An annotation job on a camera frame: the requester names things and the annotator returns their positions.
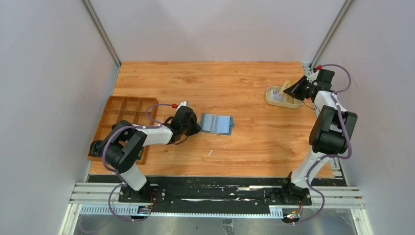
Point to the left aluminium corner post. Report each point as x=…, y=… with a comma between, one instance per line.
x=90, y=10

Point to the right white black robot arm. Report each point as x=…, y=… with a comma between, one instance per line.
x=330, y=135

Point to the right aluminium corner post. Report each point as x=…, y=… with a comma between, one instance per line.
x=331, y=32

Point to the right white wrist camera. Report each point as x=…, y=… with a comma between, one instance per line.
x=313, y=76

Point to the cream oval plastic tray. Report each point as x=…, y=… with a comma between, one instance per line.
x=297, y=103

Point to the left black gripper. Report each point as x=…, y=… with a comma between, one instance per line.
x=193, y=126

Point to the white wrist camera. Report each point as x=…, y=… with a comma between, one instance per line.
x=313, y=76
x=183, y=103

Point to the blue card holder wallet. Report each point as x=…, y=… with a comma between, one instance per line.
x=216, y=124

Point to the card lying in tray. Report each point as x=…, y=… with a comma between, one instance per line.
x=275, y=96

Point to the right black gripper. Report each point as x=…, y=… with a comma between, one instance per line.
x=299, y=89

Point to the gold VIP card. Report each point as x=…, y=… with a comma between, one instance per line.
x=287, y=86

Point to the aluminium corner post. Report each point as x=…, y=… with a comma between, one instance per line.
x=331, y=32
x=90, y=10

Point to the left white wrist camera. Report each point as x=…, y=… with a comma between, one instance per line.
x=183, y=103

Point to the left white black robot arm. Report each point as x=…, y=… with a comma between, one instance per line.
x=121, y=147

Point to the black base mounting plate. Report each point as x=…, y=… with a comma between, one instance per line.
x=227, y=195

